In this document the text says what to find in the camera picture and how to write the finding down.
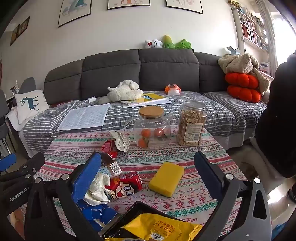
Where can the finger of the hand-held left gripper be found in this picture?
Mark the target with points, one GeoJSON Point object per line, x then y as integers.
{"type": "Point", "coordinates": [31, 165]}
{"type": "Point", "coordinates": [5, 162]}

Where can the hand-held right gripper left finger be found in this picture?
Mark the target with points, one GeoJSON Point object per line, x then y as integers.
{"type": "Point", "coordinates": [87, 178]}

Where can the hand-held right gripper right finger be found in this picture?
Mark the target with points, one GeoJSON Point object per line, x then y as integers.
{"type": "Point", "coordinates": [207, 173]}

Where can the white tissue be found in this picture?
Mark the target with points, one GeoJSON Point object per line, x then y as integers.
{"type": "Point", "coordinates": [98, 187]}

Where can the white barcode carton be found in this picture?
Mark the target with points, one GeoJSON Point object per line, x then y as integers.
{"type": "Point", "coordinates": [113, 168]}

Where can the blue torn packet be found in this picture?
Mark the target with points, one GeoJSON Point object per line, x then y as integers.
{"type": "Point", "coordinates": [92, 213]}

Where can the red green patterned tablecloth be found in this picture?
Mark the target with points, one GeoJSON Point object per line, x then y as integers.
{"type": "Point", "coordinates": [185, 157]}

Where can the red open can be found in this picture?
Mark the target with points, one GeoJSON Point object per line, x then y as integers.
{"type": "Point", "coordinates": [109, 150]}

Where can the red cartoon face can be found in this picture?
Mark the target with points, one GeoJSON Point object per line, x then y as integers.
{"type": "Point", "coordinates": [124, 187]}

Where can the yellow sponge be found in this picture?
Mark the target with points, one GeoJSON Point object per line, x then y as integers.
{"type": "Point", "coordinates": [166, 178]}

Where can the white quilted throw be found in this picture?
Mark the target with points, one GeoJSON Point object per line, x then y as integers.
{"type": "Point", "coordinates": [13, 120]}

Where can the crumpled paper wrapper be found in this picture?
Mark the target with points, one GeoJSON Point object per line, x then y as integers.
{"type": "Point", "coordinates": [120, 141]}

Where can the clear plastic snack jar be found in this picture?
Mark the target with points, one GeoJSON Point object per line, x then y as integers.
{"type": "Point", "coordinates": [192, 125]}

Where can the black plastic tray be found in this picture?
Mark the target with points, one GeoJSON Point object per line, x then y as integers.
{"type": "Point", "coordinates": [129, 215]}

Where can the white deer print pillow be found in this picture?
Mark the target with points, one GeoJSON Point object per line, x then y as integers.
{"type": "Point", "coordinates": [30, 104]}

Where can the white printed paper sheet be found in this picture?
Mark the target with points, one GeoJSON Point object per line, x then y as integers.
{"type": "Point", "coordinates": [85, 115]}

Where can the grey white striped blanket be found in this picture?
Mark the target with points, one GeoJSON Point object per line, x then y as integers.
{"type": "Point", "coordinates": [208, 109]}

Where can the yellow plastic bag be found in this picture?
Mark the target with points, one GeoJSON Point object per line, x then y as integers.
{"type": "Point", "coordinates": [157, 227]}

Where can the clear bag with snacks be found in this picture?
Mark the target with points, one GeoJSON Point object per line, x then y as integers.
{"type": "Point", "coordinates": [150, 126]}

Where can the grey chair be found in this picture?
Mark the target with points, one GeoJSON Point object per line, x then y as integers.
{"type": "Point", "coordinates": [27, 84]}

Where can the cork teapot lid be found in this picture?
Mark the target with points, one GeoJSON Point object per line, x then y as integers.
{"type": "Point", "coordinates": [150, 112]}

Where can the orange pumpkin cushion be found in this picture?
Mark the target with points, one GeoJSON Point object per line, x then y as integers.
{"type": "Point", "coordinates": [241, 80]}
{"type": "Point", "coordinates": [244, 93]}

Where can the white loose papers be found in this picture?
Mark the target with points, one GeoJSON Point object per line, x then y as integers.
{"type": "Point", "coordinates": [150, 102]}

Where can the orange snack packet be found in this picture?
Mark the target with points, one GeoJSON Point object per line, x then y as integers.
{"type": "Point", "coordinates": [172, 89]}

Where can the yellow book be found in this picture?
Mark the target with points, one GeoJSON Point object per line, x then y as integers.
{"type": "Point", "coordinates": [152, 96]}

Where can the grey fabric sofa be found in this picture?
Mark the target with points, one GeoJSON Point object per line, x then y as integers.
{"type": "Point", "coordinates": [168, 67]}

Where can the beige fleece blanket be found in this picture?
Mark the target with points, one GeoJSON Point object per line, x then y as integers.
{"type": "Point", "coordinates": [240, 62]}

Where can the light blue box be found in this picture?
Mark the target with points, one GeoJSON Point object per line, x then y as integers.
{"type": "Point", "coordinates": [232, 49]}

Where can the yellow green plush toy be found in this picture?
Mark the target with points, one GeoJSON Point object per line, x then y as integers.
{"type": "Point", "coordinates": [168, 41]}

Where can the white heart plush toy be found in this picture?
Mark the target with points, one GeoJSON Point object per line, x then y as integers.
{"type": "Point", "coordinates": [153, 43]}

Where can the white bookshelf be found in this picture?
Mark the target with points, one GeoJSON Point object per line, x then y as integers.
{"type": "Point", "coordinates": [238, 27]}

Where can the row of books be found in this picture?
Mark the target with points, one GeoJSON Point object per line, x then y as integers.
{"type": "Point", "coordinates": [251, 27]}

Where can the framed mountain picture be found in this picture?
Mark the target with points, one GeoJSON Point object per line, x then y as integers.
{"type": "Point", "coordinates": [75, 11]}

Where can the white curtain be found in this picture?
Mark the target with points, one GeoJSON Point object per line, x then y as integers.
{"type": "Point", "coordinates": [266, 23]}

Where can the framed plant picture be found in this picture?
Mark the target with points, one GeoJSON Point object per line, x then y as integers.
{"type": "Point", "coordinates": [183, 4]}

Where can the framed animal picture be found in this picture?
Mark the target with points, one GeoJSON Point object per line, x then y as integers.
{"type": "Point", "coordinates": [128, 3]}

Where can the small dark wall picture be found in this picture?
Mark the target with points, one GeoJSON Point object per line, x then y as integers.
{"type": "Point", "coordinates": [14, 34]}
{"type": "Point", "coordinates": [24, 26]}

